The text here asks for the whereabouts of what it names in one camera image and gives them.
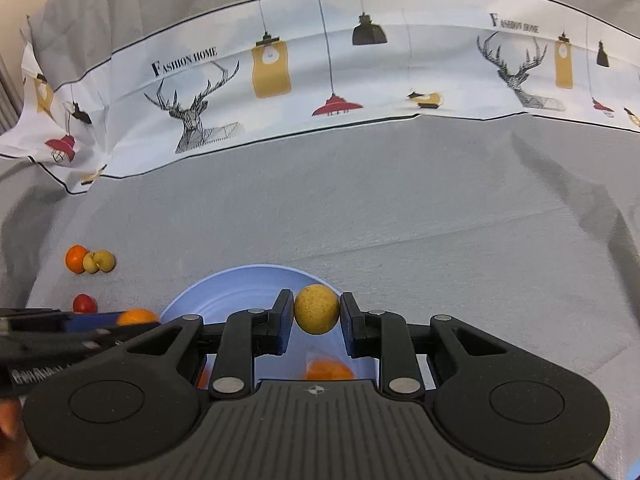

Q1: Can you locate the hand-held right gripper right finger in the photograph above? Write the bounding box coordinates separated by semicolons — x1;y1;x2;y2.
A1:
339;291;506;397

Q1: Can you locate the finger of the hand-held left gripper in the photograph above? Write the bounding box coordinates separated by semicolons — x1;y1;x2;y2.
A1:
0;308;122;335
0;324;162;367

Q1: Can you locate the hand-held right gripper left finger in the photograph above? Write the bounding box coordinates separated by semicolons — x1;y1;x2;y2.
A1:
127;289;296;400

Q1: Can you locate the orange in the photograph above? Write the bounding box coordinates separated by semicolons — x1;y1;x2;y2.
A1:
304;357;357;382
116;308;161;327
65;245;90;274

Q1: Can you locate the blue plate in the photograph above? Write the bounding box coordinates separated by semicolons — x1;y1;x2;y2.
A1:
159;264;382;392

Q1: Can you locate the person's left hand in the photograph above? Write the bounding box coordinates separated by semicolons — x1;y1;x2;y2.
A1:
0;399;28;461

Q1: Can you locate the grey cloth with deer print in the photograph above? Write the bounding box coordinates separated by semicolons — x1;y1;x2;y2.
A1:
0;0;640;480

